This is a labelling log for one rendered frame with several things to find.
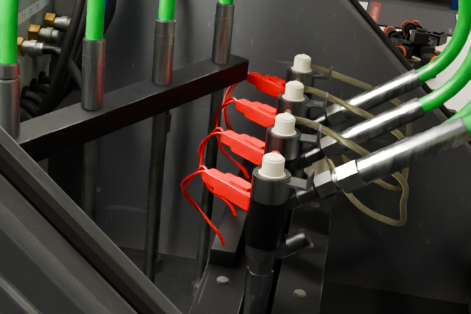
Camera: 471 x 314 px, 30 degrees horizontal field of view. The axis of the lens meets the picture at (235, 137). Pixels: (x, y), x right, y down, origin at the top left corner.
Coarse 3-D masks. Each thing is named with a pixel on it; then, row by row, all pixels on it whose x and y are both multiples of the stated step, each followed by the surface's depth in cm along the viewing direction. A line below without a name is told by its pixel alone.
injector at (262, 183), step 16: (256, 176) 63; (288, 176) 63; (256, 192) 63; (272, 192) 63; (288, 192) 64; (256, 208) 64; (272, 208) 63; (256, 224) 64; (272, 224) 64; (256, 240) 64; (272, 240) 64; (288, 240) 65; (304, 240) 64; (256, 256) 65; (272, 256) 65; (288, 256) 66; (256, 272) 66; (272, 272) 66; (256, 288) 66; (256, 304) 67
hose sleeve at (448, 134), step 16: (432, 128) 60; (448, 128) 59; (464, 128) 59; (400, 144) 61; (416, 144) 60; (432, 144) 60; (448, 144) 60; (368, 160) 61; (384, 160) 61; (400, 160) 60; (416, 160) 60; (368, 176) 61; (384, 176) 62
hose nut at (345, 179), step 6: (354, 162) 62; (336, 168) 62; (342, 168) 62; (348, 168) 62; (354, 168) 62; (336, 174) 62; (342, 174) 62; (348, 174) 62; (354, 174) 61; (342, 180) 62; (348, 180) 62; (354, 180) 62; (360, 180) 62; (342, 186) 62; (348, 186) 62; (354, 186) 62; (360, 186) 62; (348, 192) 62
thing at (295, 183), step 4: (292, 180) 63; (296, 180) 63; (300, 180) 63; (304, 180) 63; (288, 184) 63; (292, 184) 63; (296, 184) 63; (300, 184) 63; (304, 184) 63; (312, 184) 63; (292, 188) 63; (296, 188) 62; (300, 188) 62; (304, 188) 62
